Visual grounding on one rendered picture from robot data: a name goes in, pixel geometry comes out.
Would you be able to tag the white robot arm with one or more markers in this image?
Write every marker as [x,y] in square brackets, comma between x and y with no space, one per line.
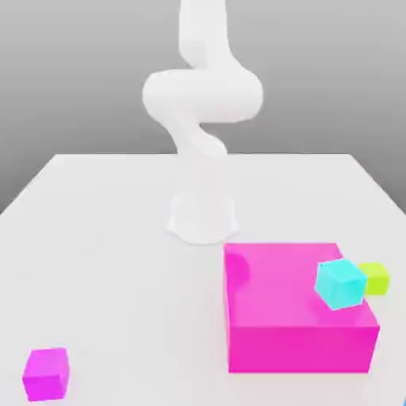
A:
[203,95]

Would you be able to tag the small cyan cube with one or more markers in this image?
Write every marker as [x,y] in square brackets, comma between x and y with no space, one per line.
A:
[341,284]

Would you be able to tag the small lime green cube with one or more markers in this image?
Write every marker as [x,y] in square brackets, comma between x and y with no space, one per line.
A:
[377,280]

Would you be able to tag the small magenta cube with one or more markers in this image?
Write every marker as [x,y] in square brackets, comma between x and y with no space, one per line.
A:
[46,374]

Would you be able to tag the large pink box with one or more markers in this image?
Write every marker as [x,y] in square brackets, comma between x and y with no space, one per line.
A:
[285,317]

